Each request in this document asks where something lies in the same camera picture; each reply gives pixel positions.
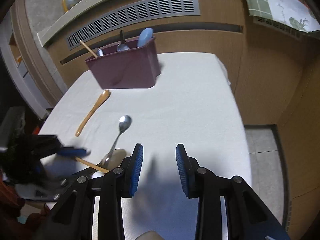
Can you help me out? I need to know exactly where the grey round spoon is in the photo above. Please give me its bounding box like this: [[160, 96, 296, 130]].
[[95, 148, 126, 173]]

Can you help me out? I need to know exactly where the wooden chopstick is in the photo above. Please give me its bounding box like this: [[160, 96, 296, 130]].
[[79, 40, 98, 58], [73, 157, 109, 173]]

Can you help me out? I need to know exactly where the silver metal spoon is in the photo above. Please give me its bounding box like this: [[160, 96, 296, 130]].
[[98, 115, 132, 170]]

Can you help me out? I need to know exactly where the black handled utensil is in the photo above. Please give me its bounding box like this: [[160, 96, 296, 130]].
[[117, 30, 129, 51]]

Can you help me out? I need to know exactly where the metal spatula thin handle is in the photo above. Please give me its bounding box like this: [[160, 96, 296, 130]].
[[97, 49, 104, 57]]

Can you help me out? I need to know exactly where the wooden spoon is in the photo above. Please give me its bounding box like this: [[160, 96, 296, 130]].
[[75, 90, 111, 137]]

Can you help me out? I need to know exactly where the white tablecloth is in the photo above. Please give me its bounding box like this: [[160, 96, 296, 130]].
[[37, 52, 252, 240]]

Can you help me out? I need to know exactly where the maroon utensil holder box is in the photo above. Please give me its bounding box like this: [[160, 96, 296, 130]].
[[85, 36, 161, 89]]

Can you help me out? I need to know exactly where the light blue spoon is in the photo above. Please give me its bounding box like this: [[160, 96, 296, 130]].
[[137, 28, 153, 47]]

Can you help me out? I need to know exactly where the grey ventilation grille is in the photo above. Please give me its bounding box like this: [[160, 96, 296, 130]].
[[66, 0, 201, 50]]

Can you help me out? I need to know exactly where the green patterned cloth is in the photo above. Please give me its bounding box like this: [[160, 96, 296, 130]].
[[246, 0, 319, 34]]

